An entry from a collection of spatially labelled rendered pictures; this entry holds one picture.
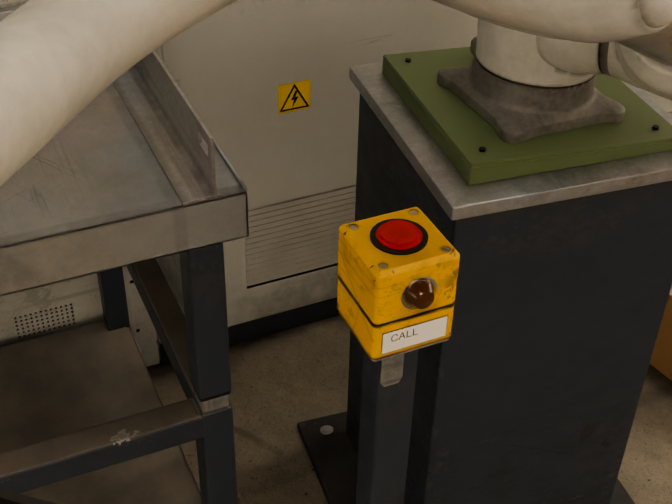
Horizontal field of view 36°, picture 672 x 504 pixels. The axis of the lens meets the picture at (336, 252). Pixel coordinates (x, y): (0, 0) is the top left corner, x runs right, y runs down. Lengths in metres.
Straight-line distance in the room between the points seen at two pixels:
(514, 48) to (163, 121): 0.42
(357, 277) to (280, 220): 1.07
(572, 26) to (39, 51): 0.30
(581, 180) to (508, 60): 0.17
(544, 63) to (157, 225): 0.51
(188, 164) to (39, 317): 0.91
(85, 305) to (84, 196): 0.91
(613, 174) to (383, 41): 0.67
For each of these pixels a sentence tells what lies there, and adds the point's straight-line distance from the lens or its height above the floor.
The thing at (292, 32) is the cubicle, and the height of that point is 0.67.
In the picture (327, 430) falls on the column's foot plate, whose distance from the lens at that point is 1.91.
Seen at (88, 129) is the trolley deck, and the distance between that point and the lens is 1.15.
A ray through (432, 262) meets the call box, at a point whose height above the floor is 0.90.
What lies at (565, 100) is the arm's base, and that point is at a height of 0.81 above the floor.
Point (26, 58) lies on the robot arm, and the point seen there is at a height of 1.20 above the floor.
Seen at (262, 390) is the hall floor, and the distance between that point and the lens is 2.01.
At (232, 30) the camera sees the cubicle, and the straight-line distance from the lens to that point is 1.71.
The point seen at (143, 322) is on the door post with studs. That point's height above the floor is 0.12.
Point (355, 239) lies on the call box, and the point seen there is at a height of 0.90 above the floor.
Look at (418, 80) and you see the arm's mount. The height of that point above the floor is 0.78.
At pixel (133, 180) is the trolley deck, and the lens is 1.06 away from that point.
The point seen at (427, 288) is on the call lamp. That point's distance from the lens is 0.86.
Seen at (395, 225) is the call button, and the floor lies 0.91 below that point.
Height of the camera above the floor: 1.42
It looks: 37 degrees down
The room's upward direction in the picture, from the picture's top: 2 degrees clockwise
